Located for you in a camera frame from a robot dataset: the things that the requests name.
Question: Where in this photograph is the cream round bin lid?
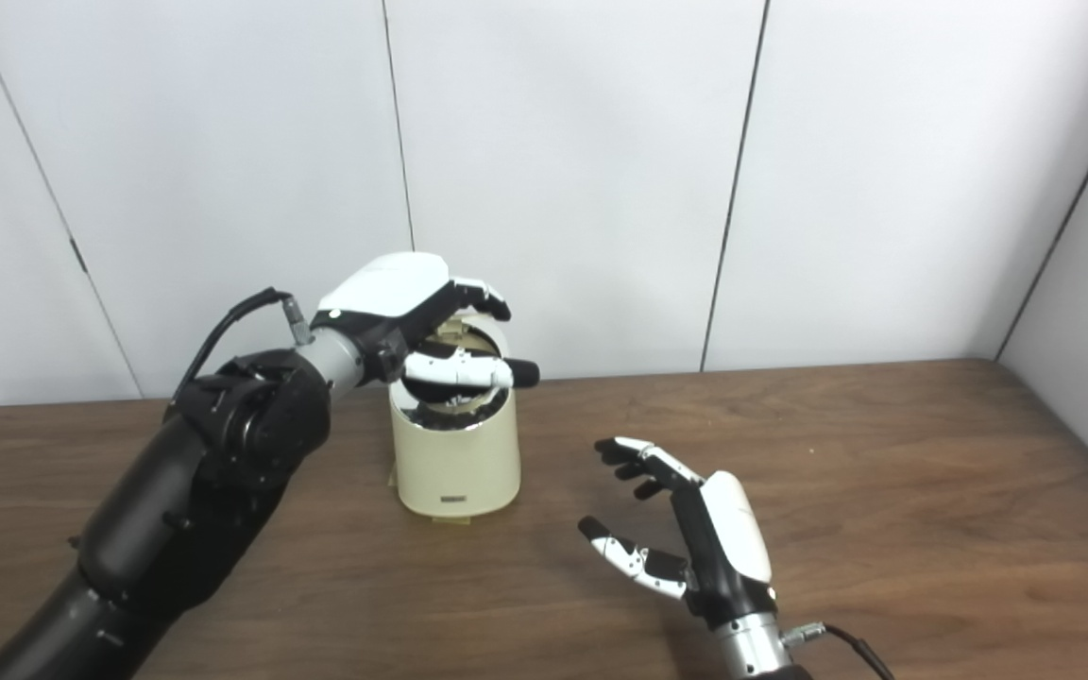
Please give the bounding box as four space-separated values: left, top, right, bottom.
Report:
431 319 500 355

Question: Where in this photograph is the black bin liner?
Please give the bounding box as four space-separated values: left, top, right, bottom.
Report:
400 378 507 428

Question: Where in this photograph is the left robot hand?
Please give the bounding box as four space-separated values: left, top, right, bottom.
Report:
310 251 541 393

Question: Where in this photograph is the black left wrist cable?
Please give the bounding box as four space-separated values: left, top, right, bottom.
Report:
171 288 314 402

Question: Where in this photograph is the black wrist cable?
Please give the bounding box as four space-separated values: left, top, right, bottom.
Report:
171 288 314 402
780 621 894 680

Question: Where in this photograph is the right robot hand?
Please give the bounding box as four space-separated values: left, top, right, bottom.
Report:
578 436 778 629

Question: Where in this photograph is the cream-colored bin body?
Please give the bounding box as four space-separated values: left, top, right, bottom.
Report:
388 316 519 519

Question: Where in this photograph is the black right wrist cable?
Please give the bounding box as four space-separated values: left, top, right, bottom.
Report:
780 621 894 680

